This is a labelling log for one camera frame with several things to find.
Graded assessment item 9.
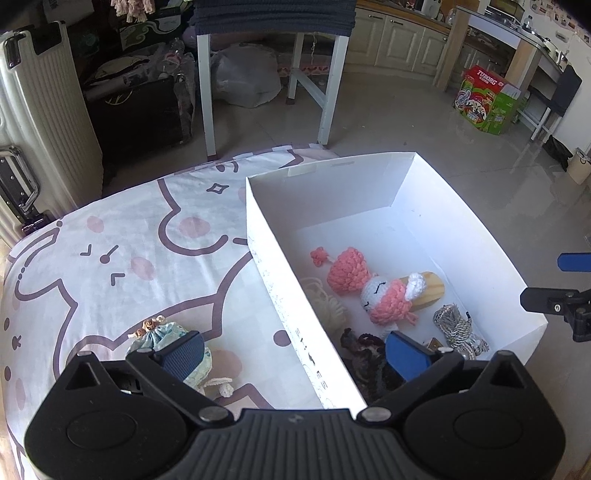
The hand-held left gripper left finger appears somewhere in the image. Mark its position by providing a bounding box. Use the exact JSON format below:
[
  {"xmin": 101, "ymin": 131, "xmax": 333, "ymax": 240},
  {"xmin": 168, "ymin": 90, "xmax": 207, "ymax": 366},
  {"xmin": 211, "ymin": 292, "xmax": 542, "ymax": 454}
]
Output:
[{"xmin": 59, "ymin": 331, "xmax": 234, "ymax": 423}]

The pink crochet toy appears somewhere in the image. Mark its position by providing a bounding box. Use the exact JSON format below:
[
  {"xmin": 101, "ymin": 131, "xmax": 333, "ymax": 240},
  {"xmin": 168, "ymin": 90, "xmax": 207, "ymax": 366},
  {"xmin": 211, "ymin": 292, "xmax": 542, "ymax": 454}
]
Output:
[{"xmin": 310, "ymin": 247, "xmax": 426, "ymax": 328}]

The cream yarn bundle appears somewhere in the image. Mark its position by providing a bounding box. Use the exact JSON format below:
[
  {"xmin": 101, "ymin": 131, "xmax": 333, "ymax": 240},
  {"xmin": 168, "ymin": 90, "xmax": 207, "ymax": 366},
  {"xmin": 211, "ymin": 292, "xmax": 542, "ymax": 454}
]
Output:
[{"xmin": 302, "ymin": 277, "xmax": 349, "ymax": 329}]

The cream ribbed suitcase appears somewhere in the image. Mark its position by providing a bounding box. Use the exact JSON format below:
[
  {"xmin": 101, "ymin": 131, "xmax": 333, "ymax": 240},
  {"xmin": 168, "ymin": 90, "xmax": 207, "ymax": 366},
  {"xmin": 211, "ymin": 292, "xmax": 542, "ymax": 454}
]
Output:
[{"xmin": 0, "ymin": 21, "xmax": 105, "ymax": 241}]

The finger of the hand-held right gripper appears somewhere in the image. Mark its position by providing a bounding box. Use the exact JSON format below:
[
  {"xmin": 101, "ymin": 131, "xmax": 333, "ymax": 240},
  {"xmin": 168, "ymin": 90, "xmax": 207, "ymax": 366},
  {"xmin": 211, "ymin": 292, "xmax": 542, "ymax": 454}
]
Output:
[
  {"xmin": 520, "ymin": 286, "xmax": 591, "ymax": 342},
  {"xmin": 557, "ymin": 251, "xmax": 591, "ymax": 273}
]

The grey braided rope bundle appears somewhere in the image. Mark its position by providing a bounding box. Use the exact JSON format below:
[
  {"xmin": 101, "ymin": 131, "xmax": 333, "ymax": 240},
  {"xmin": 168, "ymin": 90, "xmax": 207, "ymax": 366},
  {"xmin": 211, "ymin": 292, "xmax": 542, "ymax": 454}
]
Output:
[{"xmin": 433, "ymin": 303, "xmax": 490, "ymax": 360}]

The beige bin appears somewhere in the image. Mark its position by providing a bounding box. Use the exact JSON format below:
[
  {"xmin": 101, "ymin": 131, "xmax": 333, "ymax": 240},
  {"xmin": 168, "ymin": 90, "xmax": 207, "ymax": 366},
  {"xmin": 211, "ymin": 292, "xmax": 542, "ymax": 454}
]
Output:
[{"xmin": 567, "ymin": 148, "xmax": 591, "ymax": 185}]

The blue floral drawstring pouch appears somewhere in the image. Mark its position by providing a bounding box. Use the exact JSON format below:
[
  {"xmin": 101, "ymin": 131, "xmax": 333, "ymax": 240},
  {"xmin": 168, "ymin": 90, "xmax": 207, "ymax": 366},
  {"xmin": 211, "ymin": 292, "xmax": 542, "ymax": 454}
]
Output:
[{"xmin": 127, "ymin": 316, "xmax": 234, "ymax": 398}]

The cream kitchen cabinet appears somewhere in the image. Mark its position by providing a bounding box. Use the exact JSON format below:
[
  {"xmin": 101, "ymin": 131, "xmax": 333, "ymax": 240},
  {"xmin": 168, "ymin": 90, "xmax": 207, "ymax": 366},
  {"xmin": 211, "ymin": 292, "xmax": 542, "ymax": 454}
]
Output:
[{"xmin": 344, "ymin": 0, "xmax": 453, "ymax": 81}]

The cartoon printed blanket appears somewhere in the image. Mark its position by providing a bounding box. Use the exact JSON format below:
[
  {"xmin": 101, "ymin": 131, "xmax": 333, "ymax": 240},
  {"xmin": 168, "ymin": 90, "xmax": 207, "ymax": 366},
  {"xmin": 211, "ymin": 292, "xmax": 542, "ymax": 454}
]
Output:
[{"xmin": 0, "ymin": 144, "xmax": 342, "ymax": 480}]

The clear plastic bag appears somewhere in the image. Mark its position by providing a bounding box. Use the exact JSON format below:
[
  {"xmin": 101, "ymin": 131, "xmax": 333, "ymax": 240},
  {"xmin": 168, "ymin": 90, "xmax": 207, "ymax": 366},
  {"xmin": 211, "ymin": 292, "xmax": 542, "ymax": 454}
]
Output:
[{"xmin": 210, "ymin": 46, "xmax": 283, "ymax": 108}]

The black bag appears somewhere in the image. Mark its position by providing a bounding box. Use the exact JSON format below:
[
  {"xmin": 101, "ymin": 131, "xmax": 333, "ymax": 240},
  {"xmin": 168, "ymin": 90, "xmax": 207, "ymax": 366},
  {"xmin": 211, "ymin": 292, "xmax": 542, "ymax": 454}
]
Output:
[{"xmin": 83, "ymin": 76, "xmax": 195, "ymax": 162}]

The dark blue knitted cushion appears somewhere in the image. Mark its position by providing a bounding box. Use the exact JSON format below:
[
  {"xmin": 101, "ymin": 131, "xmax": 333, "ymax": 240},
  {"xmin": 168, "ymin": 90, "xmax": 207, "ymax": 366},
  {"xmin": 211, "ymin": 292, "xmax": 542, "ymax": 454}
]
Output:
[{"xmin": 191, "ymin": 0, "xmax": 357, "ymax": 37}]

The pink floral storage box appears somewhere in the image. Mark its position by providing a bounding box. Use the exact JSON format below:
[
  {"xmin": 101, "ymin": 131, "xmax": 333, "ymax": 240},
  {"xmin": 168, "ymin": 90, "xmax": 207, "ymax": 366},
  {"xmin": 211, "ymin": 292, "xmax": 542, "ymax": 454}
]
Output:
[{"xmin": 277, "ymin": 64, "xmax": 334, "ymax": 78}]

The red and green carton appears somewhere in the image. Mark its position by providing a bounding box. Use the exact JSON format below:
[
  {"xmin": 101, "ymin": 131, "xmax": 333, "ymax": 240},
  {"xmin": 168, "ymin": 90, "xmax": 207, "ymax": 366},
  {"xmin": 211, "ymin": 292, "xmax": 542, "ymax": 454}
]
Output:
[{"xmin": 455, "ymin": 65, "xmax": 522, "ymax": 136}]

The wooden leg table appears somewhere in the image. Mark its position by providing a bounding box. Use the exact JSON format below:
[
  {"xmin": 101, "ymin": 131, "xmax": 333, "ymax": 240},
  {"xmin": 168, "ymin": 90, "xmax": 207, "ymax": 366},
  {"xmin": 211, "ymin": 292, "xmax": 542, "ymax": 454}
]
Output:
[{"xmin": 434, "ymin": 4, "xmax": 575, "ymax": 93}]

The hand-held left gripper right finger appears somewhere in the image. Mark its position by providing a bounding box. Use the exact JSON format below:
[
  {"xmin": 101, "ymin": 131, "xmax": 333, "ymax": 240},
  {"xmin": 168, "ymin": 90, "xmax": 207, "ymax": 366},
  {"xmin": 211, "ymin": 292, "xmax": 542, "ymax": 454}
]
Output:
[{"xmin": 358, "ymin": 330, "xmax": 531, "ymax": 422}]

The dark crochet piece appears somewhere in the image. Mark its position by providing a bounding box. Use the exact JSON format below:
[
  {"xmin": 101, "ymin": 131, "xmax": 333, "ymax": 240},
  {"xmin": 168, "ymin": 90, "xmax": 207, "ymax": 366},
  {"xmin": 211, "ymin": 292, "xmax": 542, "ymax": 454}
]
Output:
[{"xmin": 340, "ymin": 328, "xmax": 407, "ymax": 402}]

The white cardboard box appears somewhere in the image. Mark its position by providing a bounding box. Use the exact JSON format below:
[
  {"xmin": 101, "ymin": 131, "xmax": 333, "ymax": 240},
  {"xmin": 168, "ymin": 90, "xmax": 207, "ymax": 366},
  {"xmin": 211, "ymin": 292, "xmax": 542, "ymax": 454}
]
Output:
[{"xmin": 245, "ymin": 151, "xmax": 548, "ymax": 411}]

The black chair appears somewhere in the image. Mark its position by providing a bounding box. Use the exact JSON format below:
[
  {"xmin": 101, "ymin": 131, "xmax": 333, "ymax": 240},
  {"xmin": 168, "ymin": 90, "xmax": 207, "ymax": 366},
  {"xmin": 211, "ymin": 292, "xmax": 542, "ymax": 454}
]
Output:
[{"xmin": 522, "ymin": 65, "xmax": 583, "ymax": 141}]

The wooden block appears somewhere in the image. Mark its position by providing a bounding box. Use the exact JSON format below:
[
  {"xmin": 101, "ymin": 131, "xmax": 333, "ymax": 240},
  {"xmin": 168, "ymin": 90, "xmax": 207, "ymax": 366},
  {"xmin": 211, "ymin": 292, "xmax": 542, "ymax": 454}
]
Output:
[{"xmin": 399, "ymin": 272, "xmax": 445, "ymax": 315}]

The green patterned box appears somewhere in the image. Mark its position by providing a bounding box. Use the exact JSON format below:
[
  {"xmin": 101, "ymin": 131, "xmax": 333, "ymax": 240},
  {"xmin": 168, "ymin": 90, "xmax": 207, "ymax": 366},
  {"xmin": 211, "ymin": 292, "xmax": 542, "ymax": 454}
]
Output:
[{"xmin": 119, "ymin": 9, "xmax": 195, "ymax": 52}]

